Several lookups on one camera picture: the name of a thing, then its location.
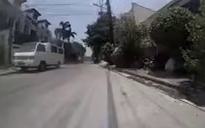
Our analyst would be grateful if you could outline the overhead wires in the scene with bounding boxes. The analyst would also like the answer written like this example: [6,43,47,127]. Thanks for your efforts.
[21,1,108,18]

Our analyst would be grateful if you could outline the row of trees and bushes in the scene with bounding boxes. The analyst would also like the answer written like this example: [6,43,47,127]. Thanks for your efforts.
[82,0,205,84]

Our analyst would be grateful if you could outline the concrete sidewalk strip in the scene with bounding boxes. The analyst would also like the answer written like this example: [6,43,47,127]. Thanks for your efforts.
[99,63,205,114]

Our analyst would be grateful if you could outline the concrete sidewalk beside van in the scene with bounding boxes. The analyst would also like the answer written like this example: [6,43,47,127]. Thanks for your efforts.
[0,66,23,79]

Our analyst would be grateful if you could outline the utility pole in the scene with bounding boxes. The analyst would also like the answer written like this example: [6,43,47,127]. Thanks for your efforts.
[92,0,116,44]

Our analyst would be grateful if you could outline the grey concrete road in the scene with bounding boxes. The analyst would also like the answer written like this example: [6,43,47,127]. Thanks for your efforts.
[0,63,205,128]

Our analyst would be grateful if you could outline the multi-storey building with balconies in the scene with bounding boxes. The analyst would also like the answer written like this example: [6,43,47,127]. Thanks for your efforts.
[0,0,53,66]

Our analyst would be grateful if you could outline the palm tree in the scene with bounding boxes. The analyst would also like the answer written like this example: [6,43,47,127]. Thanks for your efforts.
[54,20,78,46]

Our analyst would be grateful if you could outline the building with pitched roof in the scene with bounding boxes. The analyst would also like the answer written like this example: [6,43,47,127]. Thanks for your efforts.
[121,0,202,28]

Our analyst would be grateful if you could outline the white van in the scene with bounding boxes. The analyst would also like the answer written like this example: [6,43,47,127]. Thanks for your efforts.
[12,41,66,72]

